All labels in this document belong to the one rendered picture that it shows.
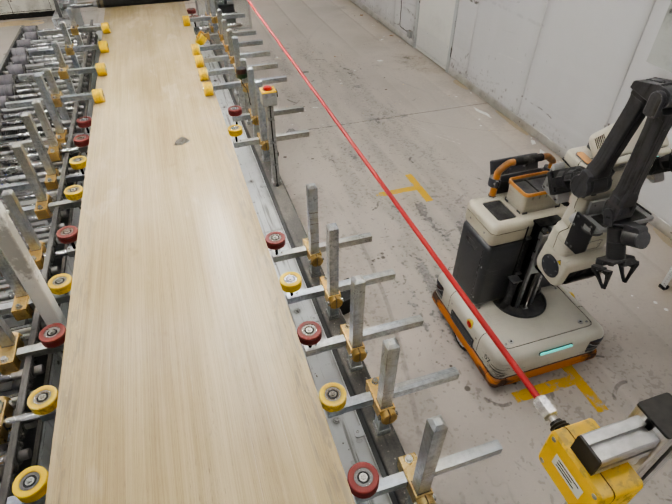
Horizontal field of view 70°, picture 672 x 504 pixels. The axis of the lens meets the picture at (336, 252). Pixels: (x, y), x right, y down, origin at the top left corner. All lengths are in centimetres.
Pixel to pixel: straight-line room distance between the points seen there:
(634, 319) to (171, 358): 259
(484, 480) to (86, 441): 162
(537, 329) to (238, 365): 158
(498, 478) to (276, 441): 129
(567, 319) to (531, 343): 27
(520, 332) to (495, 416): 42
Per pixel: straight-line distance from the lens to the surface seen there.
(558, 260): 221
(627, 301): 340
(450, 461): 147
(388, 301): 293
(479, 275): 244
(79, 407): 160
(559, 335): 262
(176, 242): 201
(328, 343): 166
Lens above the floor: 212
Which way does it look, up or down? 41 degrees down
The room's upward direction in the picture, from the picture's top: straight up
